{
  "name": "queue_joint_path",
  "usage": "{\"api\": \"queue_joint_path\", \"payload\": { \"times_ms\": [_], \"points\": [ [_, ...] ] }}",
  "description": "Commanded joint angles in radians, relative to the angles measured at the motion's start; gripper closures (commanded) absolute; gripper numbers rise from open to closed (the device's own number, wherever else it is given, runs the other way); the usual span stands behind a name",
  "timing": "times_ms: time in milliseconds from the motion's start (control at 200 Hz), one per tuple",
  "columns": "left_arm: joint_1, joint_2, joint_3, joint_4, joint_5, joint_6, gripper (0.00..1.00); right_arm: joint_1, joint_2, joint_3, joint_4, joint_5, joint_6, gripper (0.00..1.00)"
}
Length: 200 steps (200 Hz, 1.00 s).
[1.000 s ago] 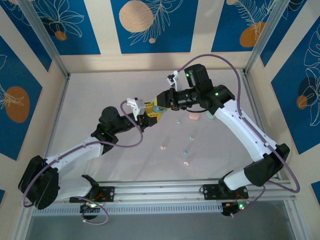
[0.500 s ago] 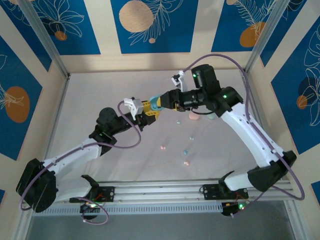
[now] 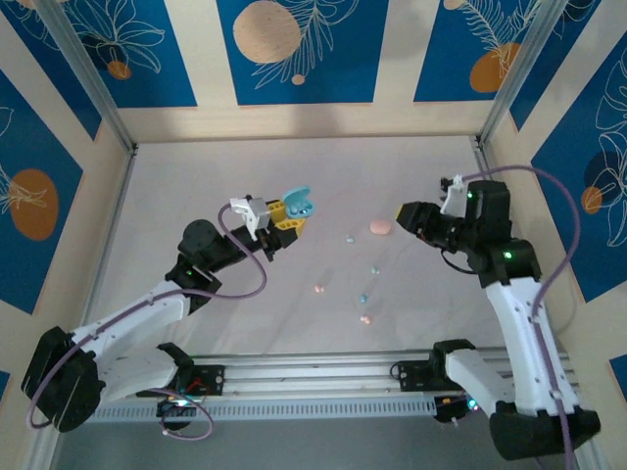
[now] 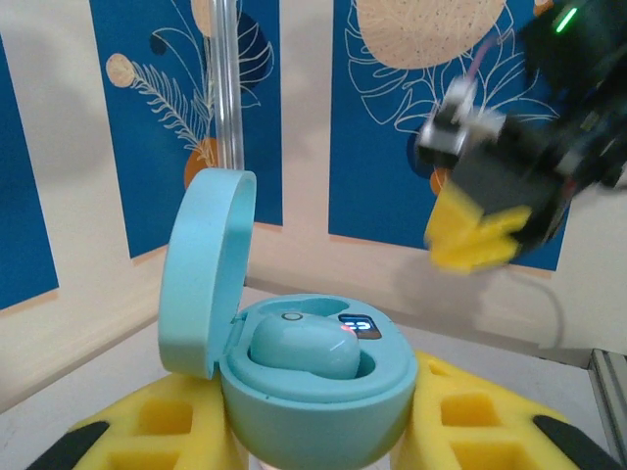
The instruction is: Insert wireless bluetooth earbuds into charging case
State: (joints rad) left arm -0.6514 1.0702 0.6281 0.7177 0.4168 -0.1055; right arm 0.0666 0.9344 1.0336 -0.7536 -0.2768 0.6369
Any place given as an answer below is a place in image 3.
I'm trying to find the blue poster with orange circle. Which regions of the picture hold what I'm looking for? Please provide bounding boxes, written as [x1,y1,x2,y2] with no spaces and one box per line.
[0,68,84,315]

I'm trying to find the blue floral wall poster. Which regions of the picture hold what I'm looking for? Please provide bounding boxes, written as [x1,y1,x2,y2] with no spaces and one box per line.
[0,7,103,142]
[508,0,604,132]

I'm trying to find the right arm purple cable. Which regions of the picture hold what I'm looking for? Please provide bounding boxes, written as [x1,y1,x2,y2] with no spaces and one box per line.
[462,164,582,470]

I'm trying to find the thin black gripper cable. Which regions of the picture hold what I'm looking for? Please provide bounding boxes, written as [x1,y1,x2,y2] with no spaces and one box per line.
[439,247,474,276]

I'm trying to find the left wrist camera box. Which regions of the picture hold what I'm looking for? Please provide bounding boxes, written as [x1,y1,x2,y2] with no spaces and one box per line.
[228,195,273,241]

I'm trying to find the grey slotted cable duct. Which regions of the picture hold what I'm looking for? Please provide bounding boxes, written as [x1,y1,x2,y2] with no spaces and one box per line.
[90,399,438,425]

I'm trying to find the blue earbud charging case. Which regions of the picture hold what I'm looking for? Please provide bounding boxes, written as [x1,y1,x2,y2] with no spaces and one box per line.
[281,184,318,220]

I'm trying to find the blue poster with lily drawing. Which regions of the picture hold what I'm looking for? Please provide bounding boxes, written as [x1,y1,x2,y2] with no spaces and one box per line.
[531,43,627,304]
[63,0,198,109]

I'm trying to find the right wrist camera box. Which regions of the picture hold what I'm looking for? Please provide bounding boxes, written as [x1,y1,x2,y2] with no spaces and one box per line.
[439,174,466,215]

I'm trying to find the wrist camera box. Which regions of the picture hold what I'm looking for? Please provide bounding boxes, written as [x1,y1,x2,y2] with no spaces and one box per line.
[439,174,466,215]
[228,195,273,241]

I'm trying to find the blue poster with beige circle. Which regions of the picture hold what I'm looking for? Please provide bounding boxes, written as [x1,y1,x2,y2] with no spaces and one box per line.
[217,0,390,106]

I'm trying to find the blue poster with fern drawing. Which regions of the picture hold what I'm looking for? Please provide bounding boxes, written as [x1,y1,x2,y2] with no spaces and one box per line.
[413,0,545,104]

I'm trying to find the aluminium side rail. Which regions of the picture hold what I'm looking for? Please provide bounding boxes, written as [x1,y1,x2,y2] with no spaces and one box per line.
[470,136,494,181]
[82,146,139,314]

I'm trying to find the aluminium frame post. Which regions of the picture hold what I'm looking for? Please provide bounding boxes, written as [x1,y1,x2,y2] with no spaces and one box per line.
[477,0,602,147]
[36,0,139,154]

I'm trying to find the aluminium mounting beam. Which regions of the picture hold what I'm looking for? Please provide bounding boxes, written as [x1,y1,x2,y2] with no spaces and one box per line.
[87,348,572,406]

